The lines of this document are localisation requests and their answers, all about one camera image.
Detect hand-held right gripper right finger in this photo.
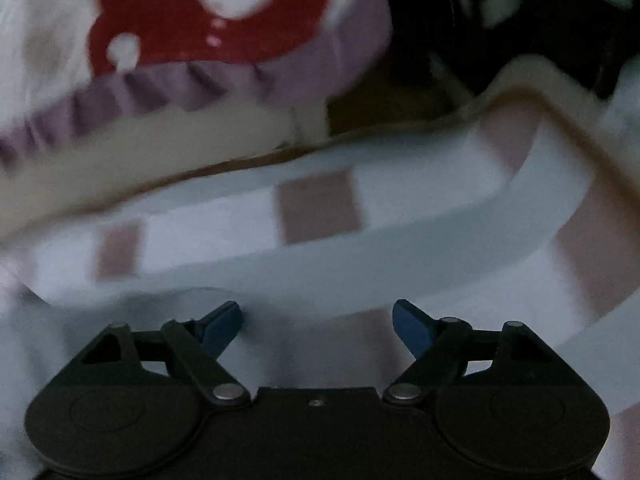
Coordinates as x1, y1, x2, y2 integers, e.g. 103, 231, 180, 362
382, 298, 557, 407

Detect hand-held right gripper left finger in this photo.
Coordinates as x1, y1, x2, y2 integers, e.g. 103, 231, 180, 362
81, 300, 252, 405

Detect checkered blanket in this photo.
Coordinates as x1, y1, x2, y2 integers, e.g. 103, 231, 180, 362
0, 55, 640, 461

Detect white cloth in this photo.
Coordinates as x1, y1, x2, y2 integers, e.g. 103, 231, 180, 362
0, 260, 251, 480

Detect beige bedding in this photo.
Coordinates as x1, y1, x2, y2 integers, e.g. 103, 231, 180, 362
0, 100, 331, 241

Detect white quilt with red print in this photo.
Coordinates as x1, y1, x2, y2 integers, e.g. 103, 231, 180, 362
0, 0, 393, 171

